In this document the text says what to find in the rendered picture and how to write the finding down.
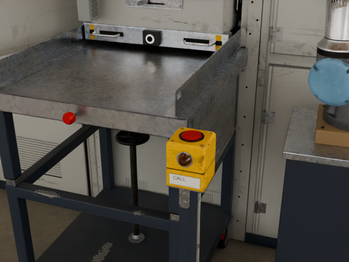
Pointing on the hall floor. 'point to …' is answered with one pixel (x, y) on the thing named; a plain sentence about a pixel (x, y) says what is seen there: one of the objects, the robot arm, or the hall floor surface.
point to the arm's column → (313, 213)
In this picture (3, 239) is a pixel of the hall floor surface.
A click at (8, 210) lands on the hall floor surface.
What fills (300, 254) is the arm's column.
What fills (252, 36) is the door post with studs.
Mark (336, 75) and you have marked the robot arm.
